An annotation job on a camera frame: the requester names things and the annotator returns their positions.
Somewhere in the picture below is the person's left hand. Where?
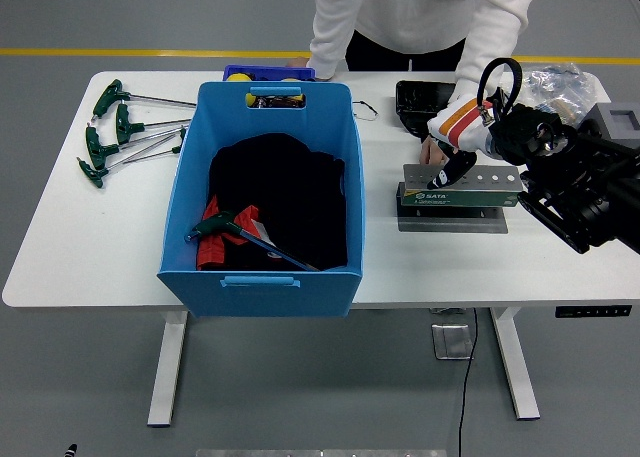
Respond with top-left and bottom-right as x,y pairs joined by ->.
418,135 -> 450,167

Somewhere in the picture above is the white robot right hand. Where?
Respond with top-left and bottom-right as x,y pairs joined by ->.
426,93 -> 496,191

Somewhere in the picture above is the green metal hex key holder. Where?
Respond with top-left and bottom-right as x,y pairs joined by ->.
396,163 -> 523,235

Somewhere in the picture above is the large green T-handle hex key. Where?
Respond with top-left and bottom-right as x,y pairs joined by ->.
183,210 -> 322,273

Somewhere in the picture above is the blue plastic storage box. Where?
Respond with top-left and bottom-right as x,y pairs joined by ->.
157,80 -> 368,319

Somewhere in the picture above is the dark blue plastic bin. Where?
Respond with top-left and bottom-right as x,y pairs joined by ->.
221,64 -> 317,84

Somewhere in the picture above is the black plastic case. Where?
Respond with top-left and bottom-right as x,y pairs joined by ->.
395,80 -> 457,141

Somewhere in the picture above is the clear plastic bag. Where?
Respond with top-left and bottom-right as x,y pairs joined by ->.
514,62 -> 599,123

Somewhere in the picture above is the black cloth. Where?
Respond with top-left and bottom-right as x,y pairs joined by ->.
208,132 -> 350,272

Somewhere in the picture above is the person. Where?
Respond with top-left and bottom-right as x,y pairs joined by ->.
285,0 -> 545,167

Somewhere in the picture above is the white table leg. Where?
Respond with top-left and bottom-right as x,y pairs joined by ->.
146,310 -> 190,429
488,306 -> 542,421

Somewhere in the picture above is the grey foam block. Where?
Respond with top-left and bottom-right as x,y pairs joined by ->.
579,101 -> 640,141

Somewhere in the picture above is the white garment tag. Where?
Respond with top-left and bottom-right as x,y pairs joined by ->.
252,219 -> 284,259

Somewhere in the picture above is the metal floor plate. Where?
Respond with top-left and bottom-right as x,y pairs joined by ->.
430,321 -> 475,361

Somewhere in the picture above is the red cloth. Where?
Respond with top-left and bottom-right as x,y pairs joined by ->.
196,195 -> 264,272

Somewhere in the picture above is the black table control panel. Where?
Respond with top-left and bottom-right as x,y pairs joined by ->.
554,304 -> 633,320

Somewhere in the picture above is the silver wire carabiner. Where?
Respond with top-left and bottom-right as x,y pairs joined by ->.
352,100 -> 380,123

